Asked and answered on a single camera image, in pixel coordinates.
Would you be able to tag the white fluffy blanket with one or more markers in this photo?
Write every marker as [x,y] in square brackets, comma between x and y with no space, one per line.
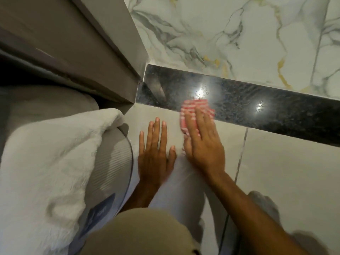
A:
[45,177]

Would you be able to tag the person's left middle finger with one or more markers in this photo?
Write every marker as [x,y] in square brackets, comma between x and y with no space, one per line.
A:
[156,132]

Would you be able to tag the person's left hand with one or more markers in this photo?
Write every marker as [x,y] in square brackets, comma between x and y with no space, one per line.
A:
[154,164]

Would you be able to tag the red white checked cloth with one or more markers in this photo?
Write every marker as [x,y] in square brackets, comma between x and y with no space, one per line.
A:
[190,108]

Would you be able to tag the person's left forearm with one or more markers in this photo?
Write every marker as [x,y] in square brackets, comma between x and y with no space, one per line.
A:
[142,195]

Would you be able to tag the white trousers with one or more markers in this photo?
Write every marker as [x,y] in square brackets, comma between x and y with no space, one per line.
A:
[183,191]

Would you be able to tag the person's right hand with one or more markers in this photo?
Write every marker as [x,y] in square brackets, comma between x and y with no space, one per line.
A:
[207,151]

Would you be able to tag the black granite skirting strip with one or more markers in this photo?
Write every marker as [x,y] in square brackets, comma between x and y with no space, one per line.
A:
[265,114]

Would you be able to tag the grey sock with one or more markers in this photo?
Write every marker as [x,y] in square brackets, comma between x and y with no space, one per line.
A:
[265,207]

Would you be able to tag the person's left thumb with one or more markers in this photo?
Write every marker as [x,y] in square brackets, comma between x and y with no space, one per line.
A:
[172,155]

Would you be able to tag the grey bed sheet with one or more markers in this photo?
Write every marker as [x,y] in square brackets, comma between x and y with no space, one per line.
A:
[39,108]

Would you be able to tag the person's right thumb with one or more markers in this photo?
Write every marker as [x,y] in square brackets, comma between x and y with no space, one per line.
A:
[187,148]

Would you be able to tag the beige shirt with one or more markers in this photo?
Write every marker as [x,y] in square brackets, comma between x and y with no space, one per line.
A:
[143,233]

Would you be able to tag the person's left little finger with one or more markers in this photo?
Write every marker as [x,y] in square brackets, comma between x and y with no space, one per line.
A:
[141,142]

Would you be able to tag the grey mattress with blue label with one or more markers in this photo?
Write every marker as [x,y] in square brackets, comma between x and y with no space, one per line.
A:
[111,169]

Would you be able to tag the person's right forearm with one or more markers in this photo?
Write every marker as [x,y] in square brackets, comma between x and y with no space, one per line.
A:
[252,217]

